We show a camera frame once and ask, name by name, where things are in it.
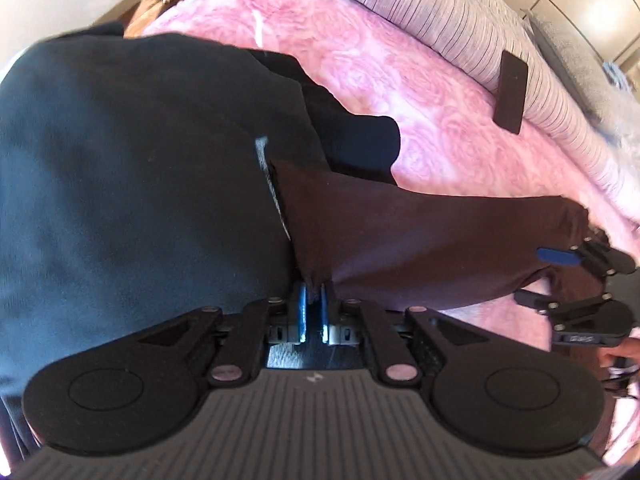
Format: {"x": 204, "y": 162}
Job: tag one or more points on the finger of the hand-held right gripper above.
{"x": 537, "y": 299}
{"x": 557, "y": 255}

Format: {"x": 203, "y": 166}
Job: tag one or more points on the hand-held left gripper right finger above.
{"x": 327, "y": 312}

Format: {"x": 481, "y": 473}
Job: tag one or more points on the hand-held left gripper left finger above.
{"x": 301, "y": 310}

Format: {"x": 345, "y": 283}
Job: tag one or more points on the dark brown garment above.
{"x": 425, "y": 240}

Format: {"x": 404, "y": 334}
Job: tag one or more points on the person's right hand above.
{"x": 627, "y": 355}

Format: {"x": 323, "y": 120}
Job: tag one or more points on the white fluffy blanket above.
{"x": 625, "y": 130}

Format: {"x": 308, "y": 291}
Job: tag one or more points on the black rectangular block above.
{"x": 510, "y": 92}

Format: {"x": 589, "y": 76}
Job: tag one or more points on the black garment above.
{"x": 350, "y": 135}

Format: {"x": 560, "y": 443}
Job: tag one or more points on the grey blanket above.
{"x": 575, "y": 50}

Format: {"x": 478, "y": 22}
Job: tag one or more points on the dark teal garment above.
{"x": 125, "y": 160}

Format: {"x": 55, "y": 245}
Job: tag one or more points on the pink floral blanket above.
{"x": 400, "y": 60}

